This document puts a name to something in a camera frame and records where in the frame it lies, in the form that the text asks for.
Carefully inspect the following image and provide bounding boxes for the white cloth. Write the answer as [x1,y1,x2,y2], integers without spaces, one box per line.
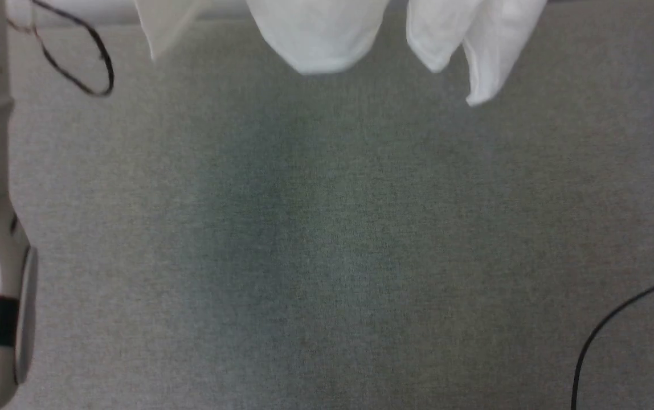
[133,0,549,108]

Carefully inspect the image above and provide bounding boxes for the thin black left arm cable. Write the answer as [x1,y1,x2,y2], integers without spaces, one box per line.
[6,0,116,97]

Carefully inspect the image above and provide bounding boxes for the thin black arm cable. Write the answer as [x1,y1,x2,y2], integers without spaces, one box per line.
[6,0,116,97]
[570,270,654,410]

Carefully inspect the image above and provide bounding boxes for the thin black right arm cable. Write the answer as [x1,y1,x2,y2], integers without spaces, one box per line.
[570,270,654,410]

